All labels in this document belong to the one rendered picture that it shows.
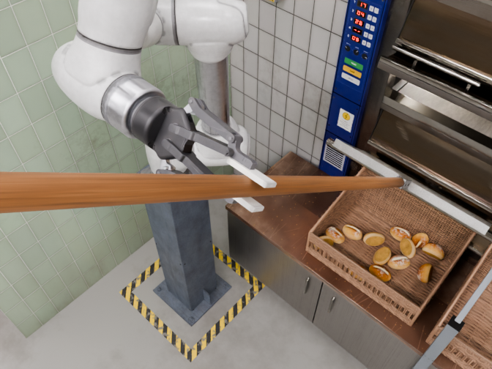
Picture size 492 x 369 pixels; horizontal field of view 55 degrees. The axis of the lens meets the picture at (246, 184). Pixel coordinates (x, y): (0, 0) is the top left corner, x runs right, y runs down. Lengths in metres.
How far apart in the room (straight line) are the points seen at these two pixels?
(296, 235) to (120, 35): 1.66
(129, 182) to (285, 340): 2.25
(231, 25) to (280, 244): 1.22
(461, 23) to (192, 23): 0.95
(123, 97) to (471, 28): 1.34
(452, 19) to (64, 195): 1.60
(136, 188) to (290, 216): 1.90
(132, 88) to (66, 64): 0.12
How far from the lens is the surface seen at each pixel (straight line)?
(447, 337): 1.82
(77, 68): 0.79
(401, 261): 2.21
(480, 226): 1.56
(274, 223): 2.29
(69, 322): 2.84
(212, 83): 1.46
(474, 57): 1.82
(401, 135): 2.15
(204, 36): 1.30
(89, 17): 0.76
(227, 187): 0.57
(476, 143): 2.00
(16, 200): 0.37
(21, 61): 1.89
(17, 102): 1.94
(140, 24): 0.76
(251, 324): 2.66
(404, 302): 2.03
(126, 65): 0.77
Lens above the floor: 2.44
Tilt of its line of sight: 50 degrees down
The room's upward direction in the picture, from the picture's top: straight up
